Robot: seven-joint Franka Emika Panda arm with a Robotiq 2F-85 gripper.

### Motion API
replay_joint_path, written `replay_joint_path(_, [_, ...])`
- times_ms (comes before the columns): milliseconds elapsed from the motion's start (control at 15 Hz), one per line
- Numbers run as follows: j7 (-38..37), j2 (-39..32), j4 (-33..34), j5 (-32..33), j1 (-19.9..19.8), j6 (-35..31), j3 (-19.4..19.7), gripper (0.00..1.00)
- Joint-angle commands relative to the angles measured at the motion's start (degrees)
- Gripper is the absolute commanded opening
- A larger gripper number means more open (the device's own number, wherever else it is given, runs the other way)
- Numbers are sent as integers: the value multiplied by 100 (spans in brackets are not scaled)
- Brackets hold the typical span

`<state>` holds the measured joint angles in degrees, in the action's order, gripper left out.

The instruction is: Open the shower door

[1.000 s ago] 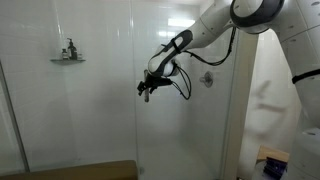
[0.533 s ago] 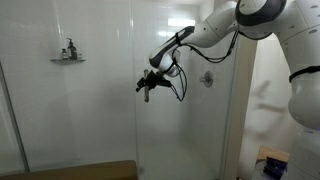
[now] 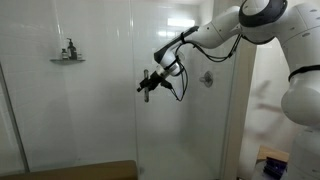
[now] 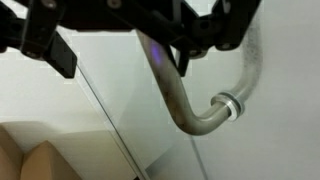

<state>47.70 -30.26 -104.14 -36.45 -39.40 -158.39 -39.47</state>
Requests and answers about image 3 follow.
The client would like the glass shower door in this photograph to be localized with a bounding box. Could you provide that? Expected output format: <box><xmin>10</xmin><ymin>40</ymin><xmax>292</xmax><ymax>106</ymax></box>
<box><xmin>130</xmin><ymin>0</ymin><xmax>238</xmax><ymax>180</ymax></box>

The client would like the dark pump bottle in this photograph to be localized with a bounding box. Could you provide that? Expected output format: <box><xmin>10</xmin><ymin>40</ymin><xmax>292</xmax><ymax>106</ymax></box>
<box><xmin>65</xmin><ymin>37</ymin><xmax>79</xmax><ymax>61</ymax></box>

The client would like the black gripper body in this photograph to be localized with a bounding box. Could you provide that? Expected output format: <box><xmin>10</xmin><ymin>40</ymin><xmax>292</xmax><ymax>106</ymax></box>
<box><xmin>145</xmin><ymin>70</ymin><xmax>167</xmax><ymax>92</ymax></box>

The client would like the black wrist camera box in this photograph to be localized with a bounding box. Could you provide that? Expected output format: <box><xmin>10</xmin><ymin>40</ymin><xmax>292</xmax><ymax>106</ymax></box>
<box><xmin>159</xmin><ymin>78</ymin><xmax>174</xmax><ymax>91</ymax></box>

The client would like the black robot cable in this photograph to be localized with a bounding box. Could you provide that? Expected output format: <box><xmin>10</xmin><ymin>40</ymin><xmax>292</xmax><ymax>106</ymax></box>
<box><xmin>169</xmin><ymin>32</ymin><xmax>243</xmax><ymax>103</ymax></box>

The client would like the dark metal panel frame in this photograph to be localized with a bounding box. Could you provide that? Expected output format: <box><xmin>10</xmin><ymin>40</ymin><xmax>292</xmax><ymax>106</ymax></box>
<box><xmin>0</xmin><ymin>62</ymin><xmax>31</xmax><ymax>173</ymax></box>

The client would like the glass corner shower shelf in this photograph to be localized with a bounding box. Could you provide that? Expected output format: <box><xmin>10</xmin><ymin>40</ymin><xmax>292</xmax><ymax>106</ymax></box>
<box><xmin>49</xmin><ymin>58</ymin><xmax>87</xmax><ymax>65</ymax></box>

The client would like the small dark bottle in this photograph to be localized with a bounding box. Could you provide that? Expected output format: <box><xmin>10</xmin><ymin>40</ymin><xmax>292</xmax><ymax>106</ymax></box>
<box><xmin>60</xmin><ymin>48</ymin><xmax>69</xmax><ymax>61</ymax></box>

